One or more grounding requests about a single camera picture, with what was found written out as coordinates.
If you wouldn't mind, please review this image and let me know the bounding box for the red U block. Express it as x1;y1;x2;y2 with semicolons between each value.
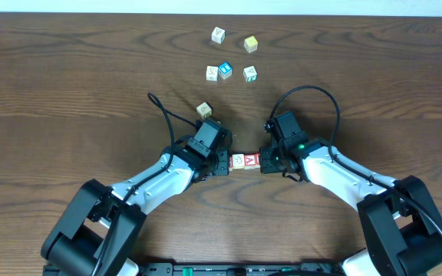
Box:
229;156;233;172

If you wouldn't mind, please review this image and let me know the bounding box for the white block yellow side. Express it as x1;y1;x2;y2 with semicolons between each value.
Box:
232;154;245;169

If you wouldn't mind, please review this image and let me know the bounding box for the red A block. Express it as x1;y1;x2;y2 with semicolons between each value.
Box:
245;153;258;169

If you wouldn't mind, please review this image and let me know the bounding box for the red M block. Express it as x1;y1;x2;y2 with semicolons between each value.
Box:
255;153;261;168

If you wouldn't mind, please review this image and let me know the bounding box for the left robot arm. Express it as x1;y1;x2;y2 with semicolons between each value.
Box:
41;123;232;275

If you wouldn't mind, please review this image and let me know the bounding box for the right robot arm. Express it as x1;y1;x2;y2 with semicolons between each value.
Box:
260;136;442;276

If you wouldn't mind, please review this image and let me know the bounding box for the white dragonfly block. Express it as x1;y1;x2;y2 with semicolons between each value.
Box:
196;102;213;120

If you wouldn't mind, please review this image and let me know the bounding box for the white block green side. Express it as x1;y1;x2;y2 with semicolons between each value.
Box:
243;66;258;83

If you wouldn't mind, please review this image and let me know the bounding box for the white block number four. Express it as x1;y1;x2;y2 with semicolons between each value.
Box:
206;66;219;81

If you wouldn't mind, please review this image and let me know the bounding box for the blue top block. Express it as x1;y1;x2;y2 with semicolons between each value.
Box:
218;61;233;80

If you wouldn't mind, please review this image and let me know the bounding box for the yellow top block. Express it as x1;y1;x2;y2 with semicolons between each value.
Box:
244;36;259;53

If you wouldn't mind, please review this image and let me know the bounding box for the white block top left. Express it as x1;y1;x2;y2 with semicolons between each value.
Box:
211;27;226;44

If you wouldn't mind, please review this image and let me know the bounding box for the left black cable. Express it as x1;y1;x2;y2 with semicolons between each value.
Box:
94;92;199;276

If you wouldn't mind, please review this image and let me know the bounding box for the black cable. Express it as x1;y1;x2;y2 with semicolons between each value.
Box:
269;85;442;276
94;92;199;276

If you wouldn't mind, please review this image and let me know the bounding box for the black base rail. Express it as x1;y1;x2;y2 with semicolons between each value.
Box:
138;261;345;276

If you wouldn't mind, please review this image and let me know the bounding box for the right black cable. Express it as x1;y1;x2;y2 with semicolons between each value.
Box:
269;85;442;276

